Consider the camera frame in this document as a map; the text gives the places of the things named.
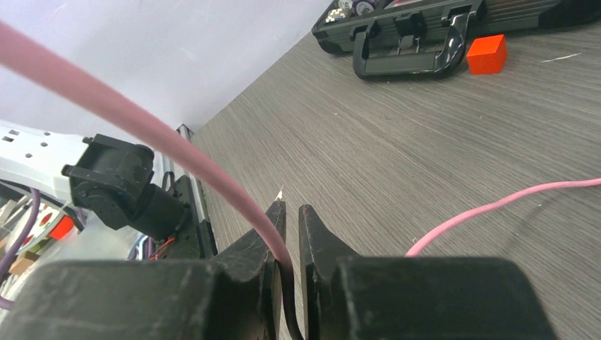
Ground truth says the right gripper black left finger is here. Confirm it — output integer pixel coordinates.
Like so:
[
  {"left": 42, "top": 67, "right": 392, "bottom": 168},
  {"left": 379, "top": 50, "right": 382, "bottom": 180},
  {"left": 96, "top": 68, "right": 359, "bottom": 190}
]
[{"left": 1, "top": 230, "right": 281, "bottom": 339}]

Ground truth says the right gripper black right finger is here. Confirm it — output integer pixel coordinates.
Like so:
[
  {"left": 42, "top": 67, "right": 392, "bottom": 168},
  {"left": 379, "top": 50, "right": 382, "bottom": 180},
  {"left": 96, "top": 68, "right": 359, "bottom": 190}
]
[{"left": 298, "top": 205, "right": 556, "bottom": 339}]

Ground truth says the pink headphone cable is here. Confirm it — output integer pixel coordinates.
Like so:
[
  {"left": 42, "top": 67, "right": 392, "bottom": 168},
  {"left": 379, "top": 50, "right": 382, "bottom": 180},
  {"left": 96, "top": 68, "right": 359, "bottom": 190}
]
[{"left": 0, "top": 21, "right": 601, "bottom": 340}]

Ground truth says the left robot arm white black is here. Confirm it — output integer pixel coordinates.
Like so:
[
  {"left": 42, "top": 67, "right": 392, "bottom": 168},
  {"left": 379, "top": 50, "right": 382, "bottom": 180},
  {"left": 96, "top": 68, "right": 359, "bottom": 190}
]
[{"left": 1, "top": 121, "right": 189, "bottom": 240}]

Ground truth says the black poker chip case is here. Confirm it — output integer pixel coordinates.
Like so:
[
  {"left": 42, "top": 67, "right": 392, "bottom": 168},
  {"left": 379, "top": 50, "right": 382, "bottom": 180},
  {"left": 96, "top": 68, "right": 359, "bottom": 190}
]
[{"left": 312, "top": 1, "right": 600, "bottom": 79}]

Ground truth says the small orange cube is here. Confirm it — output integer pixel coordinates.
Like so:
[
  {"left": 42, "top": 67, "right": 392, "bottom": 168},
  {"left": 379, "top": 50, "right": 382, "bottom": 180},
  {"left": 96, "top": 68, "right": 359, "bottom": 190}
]
[{"left": 466, "top": 34, "right": 507, "bottom": 75}]

